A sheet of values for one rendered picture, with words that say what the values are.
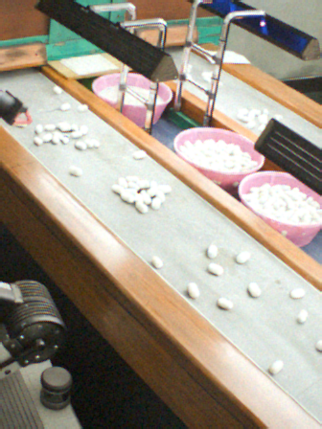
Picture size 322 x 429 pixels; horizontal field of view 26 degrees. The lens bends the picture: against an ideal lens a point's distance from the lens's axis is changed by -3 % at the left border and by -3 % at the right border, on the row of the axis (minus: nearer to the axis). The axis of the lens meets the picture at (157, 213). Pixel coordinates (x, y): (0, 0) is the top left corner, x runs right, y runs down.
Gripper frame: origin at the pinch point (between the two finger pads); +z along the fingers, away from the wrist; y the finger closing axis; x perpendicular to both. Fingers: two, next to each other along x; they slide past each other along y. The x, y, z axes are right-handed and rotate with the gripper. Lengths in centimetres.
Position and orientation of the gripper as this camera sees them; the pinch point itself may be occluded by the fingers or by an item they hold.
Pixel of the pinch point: (29, 121)
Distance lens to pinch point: 194.9
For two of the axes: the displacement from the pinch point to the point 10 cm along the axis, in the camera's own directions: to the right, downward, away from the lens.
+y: -6.0, -5.2, 6.1
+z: 5.2, 3.3, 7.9
